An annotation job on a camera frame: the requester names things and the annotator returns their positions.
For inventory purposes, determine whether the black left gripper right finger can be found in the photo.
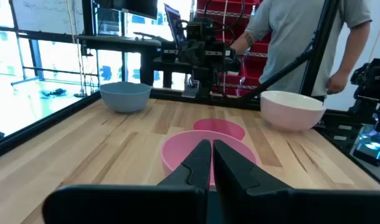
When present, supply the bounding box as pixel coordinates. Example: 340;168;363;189
212;139;380;224

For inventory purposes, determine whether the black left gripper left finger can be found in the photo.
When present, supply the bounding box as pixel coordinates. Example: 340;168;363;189
42;139;212;224

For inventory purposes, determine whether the grey-blue bowl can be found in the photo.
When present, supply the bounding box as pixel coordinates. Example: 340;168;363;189
99;81;153;114

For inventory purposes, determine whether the person's forearm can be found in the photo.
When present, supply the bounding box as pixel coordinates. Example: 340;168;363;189
229;29;257;55
333;21;372;77

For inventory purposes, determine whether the open laptop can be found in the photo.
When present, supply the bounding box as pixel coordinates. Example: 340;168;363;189
163;3;187;48

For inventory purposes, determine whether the light pink bowl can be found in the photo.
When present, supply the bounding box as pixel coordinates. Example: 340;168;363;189
161;129;258;190

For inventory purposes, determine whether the black desk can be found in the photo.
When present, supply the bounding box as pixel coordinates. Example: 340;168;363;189
76;33;194;90

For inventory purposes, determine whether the small deep pink bowl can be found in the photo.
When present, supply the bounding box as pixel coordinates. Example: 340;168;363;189
193;118;246;141

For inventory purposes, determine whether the black monitor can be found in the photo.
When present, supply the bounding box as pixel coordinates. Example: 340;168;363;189
92;0;159;21

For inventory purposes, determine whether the pale pink bowl white inside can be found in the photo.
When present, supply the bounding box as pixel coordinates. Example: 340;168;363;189
260;90;327;133

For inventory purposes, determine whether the person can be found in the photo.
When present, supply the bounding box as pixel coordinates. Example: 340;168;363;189
229;0;373;102

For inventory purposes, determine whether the blue-lit device base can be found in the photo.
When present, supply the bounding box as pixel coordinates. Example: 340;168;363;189
351;124;380;167

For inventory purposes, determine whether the dark item on floor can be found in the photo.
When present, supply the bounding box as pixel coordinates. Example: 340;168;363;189
41;88;67;97

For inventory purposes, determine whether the person's hand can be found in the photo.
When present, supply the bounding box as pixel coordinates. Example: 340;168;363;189
326;71;349;95

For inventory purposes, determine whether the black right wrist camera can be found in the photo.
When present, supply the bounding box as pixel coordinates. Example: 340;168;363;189
185;17;214;42

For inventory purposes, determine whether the wire shelf with red bins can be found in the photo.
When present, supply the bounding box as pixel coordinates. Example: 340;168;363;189
194;0;273;98

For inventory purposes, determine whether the black frame post with strut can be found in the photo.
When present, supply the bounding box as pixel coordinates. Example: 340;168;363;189
239;0;340;104

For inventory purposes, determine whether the thin hanging cable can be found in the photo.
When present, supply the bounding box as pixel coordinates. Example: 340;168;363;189
65;0;87;96

